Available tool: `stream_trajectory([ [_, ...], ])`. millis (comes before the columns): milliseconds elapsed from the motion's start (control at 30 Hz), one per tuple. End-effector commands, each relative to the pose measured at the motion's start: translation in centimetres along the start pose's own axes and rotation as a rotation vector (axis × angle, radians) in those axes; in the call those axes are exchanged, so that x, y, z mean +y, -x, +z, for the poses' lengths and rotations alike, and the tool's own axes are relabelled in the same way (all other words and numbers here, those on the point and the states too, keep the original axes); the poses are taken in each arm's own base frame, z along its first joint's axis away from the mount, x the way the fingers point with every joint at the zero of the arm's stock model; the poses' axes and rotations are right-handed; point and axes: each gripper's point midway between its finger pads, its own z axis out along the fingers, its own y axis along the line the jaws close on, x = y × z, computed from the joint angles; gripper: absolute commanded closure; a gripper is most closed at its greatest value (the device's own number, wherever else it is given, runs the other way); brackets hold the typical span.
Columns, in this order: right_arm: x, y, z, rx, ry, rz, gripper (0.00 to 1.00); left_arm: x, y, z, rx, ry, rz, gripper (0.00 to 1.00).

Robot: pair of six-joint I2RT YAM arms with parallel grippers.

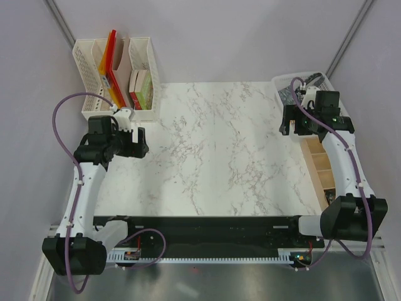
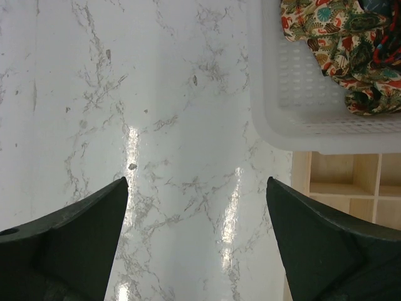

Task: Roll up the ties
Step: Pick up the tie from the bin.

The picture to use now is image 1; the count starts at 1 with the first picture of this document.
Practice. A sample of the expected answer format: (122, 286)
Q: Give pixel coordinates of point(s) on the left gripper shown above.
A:
(134, 150)

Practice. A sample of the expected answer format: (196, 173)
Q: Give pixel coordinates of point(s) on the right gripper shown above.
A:
(293, 113)

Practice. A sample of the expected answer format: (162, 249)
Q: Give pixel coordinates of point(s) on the blue grey floral tie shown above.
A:
(316, 79)

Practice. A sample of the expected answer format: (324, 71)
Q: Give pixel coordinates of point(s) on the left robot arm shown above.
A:
(78, 200)

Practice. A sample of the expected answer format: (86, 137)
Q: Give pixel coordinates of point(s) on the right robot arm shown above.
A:
(356, 213)

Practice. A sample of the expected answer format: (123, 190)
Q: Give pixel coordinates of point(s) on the red book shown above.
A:
(132, 89)

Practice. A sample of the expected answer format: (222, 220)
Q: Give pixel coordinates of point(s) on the green book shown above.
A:
(146, 90)

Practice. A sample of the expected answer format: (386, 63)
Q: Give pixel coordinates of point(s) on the white plastic basket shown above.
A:
(310, 105)

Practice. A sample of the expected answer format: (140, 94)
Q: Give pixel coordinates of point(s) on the wooden compartment box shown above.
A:
(319, 168)

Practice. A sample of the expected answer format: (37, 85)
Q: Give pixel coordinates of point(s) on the beige cardboard folder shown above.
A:
(122, 68)

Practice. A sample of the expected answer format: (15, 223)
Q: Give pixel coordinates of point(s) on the orange red folder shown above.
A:
(105, 71)

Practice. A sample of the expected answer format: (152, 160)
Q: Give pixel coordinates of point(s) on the rolled dark tie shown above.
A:
(330, 195)

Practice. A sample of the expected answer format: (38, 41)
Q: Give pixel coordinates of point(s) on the white file organizer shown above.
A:
(88, 55)

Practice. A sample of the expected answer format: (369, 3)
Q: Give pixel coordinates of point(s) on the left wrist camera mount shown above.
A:
(124, 118)

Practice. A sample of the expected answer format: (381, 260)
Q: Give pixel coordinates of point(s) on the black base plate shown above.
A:
(216, 237)

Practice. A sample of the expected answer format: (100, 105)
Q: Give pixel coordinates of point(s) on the white cable duct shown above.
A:
(126, 256)

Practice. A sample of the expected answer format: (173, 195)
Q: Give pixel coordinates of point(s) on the aluminium rail frame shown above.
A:
(45, 272)

